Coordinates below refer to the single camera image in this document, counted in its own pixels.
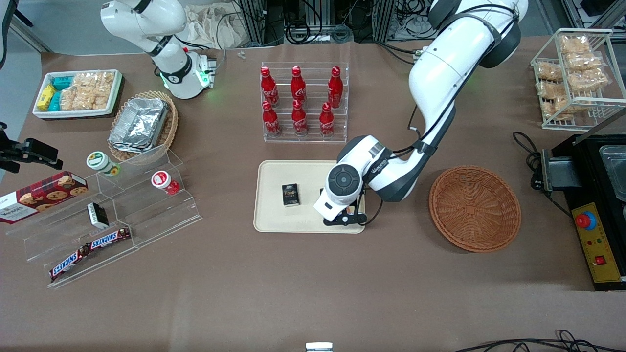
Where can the black tripod leg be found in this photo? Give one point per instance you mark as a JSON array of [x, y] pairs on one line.
[[7, 24]]

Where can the brown wicker basket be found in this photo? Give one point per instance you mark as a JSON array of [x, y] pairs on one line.
[[474, 210]]

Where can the clear plastic container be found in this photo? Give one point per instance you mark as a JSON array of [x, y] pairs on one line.
[[615, 171]]

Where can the clear rice cracker bag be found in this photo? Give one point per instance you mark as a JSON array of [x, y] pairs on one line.
[[67, 98], [105, 83], [85, 99], [85, 79]]

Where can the silver white device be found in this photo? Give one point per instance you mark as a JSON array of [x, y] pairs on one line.
[[319, 347]]

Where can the teal snack pack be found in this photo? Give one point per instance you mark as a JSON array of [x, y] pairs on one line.
[[62, 82], [55, 101]]

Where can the aluminium foil tray stack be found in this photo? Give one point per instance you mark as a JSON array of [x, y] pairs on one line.
[[139, 124]]

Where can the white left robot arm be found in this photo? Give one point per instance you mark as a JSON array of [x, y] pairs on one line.
[[440, 73]]

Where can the white crumpled cloth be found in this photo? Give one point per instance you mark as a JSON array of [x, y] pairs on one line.
[[210, 27]]

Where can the light wicker basket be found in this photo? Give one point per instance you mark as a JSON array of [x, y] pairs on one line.
[[172, 122]]

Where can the small black card box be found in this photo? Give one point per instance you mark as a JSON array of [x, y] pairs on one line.
[[291, 194]]

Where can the yellow control box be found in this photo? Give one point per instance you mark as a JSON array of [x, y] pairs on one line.
[[599, 244]]

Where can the yellow snack pack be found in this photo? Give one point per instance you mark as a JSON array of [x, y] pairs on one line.
[[46, 97]]

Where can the white rectangular snack tray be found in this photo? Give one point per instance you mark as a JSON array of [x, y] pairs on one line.
[[78, 114]]

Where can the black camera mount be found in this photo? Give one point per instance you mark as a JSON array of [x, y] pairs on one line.
[[29, 151]]

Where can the clear acrylic bottle rack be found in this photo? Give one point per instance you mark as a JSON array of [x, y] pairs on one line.
[[313, 139]]

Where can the clear acrylic stepped shelf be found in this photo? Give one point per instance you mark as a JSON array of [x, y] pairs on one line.
[[146, 215]]

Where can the beige plastic tray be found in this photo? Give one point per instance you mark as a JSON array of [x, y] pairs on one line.
[[274, 215]]

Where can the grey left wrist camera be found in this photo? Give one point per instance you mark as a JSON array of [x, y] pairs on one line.
[[342, 221]]

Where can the snickers chocolate bar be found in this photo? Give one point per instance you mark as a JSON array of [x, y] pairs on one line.
[[68, 264], [110, 238]]

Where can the red emergency stop button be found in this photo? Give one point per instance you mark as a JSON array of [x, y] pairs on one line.
[[584, 221]]

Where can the red lid yogurt cup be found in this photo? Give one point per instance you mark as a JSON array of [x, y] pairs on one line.
[[161, 180]]

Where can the aluminium frame profile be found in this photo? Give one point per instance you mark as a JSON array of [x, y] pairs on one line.
[[384, 19], [259, 19]]

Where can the brown snack bag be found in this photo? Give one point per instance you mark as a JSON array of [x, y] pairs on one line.
[[560, 107], [574, 44], [548, 72], [583, 61], [589, 79], [550, 89]]

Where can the black appliance base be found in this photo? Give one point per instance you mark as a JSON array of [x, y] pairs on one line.
[[587, 161]]

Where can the small black white box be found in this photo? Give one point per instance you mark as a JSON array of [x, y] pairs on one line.
[[99, 215]]

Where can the red cola bottle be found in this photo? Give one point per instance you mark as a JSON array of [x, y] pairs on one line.
[[271, 121], [269, 88], [298, 87], [335, 89], [299, 120], [326, 122]]

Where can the red tartan cookie box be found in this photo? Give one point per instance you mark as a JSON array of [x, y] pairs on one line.
[[44, 195]]

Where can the green lid yogurt cup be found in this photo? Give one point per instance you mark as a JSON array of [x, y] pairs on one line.
[[99, 161]]

